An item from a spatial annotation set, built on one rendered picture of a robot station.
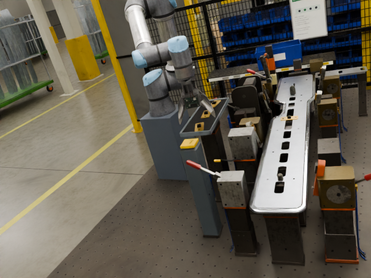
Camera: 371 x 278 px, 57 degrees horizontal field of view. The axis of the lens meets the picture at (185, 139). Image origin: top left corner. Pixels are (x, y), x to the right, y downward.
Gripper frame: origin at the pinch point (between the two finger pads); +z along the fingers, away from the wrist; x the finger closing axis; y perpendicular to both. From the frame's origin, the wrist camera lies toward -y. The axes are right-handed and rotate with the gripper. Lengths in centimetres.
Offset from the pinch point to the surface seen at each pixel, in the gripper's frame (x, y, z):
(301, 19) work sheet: 72, -123, -10
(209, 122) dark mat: 4.3, -3.5, 3.2
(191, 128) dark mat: -3.4, -0.7, 3.2
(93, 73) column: -327, -723, 103
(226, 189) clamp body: 7.7, 29.4, 16.7
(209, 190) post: -0.5, 14.0, 26.0
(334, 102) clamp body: 62, -25, 15
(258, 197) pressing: 18.5, 33.7, 19.2
